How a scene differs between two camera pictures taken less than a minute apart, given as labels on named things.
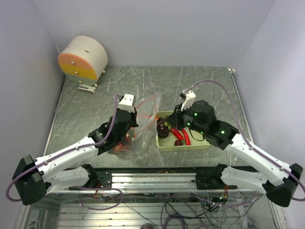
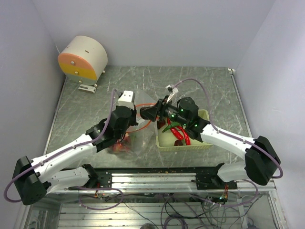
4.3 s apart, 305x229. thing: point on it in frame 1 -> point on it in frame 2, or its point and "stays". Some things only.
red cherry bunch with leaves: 123,146 stays
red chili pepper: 187,139 -> 177,133
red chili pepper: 177,133 stays
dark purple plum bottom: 178,143 stays
